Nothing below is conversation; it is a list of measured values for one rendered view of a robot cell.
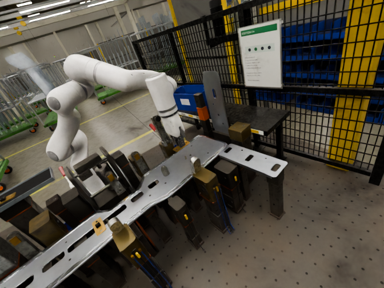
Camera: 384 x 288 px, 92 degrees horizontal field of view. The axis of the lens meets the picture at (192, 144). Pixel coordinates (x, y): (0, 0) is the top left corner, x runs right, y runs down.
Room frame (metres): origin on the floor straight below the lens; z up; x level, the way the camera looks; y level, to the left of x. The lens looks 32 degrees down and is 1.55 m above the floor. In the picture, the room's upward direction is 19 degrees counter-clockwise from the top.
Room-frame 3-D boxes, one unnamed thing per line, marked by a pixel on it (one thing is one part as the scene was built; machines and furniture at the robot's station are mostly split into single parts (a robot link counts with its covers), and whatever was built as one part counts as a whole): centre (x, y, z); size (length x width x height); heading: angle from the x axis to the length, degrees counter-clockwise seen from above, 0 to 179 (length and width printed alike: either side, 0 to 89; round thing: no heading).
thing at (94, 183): (1.07, 0.71, 0.89); 0.19 x 0.19 x 0.18
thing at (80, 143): (1.10, 0.70, 1.10); 0.19 x 0.12 x 0.24; 155
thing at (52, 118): (6.76, 3.89, 0.89); 1.90 x 1.00 x 1.77; 22
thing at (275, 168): (0.52, -0.28, 0.84); 0.05 x 0.05 x 0.29; 31
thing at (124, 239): (0.39, 0.30, 0.87); 0.12 x 0.07 x 0.35; 31
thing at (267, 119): (1.16, -0.22, 1.02); 0.90 x 0.22 x 0.03; 31
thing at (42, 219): (0.59, 0.68, 0.89); 0.12 x 0.08 x 0.38; 31
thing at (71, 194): (0.69, 0.59, 0.89); 0.12 x 0.07 x 0.38; 31
